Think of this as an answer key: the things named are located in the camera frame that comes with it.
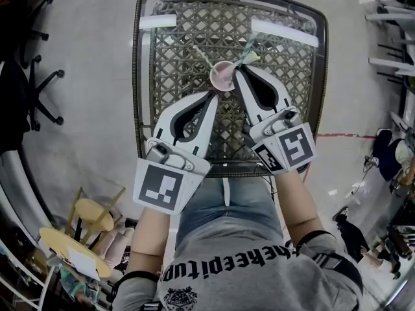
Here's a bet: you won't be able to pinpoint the wicker glass-top table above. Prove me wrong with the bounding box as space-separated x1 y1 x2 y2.
130 0 329 178

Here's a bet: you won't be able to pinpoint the yellow round side table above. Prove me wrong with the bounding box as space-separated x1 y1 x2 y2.
38 227 113 279

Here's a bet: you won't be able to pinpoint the person's grey sweatshirt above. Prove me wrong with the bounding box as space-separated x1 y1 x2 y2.
112 214 364 311

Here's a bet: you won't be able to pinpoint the person's right forearm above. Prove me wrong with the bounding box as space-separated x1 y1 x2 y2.
275 169 329 243

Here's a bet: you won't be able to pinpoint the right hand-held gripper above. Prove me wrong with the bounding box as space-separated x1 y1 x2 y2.
232 65 318 175

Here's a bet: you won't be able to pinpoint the yellow wooden stool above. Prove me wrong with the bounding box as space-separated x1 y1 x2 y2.
64 186 126 243

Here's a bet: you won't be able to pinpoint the striped straw with flower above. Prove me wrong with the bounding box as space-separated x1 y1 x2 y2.
236 30 261 68

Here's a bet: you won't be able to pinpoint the black office chair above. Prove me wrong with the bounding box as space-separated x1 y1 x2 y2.
0 0 55 42
0 55 65 157

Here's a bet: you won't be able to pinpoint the pale plain straw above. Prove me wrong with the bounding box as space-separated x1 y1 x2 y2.
193 45 215 70

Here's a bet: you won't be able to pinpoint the white desk frame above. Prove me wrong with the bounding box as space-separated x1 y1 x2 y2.
364 0 415 93

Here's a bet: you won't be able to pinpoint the person's left forearm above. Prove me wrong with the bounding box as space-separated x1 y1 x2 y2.
125 205 183 283

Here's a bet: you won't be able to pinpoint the white paper sheet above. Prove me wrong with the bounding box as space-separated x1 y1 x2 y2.
66 247 101 281

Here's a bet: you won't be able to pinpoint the person's blue jeans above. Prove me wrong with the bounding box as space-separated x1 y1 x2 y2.
176 177 285 249

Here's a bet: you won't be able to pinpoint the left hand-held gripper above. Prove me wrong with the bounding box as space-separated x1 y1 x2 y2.
132 91 219 216

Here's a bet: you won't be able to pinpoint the pink cup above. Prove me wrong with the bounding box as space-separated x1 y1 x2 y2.
209 60 235 93

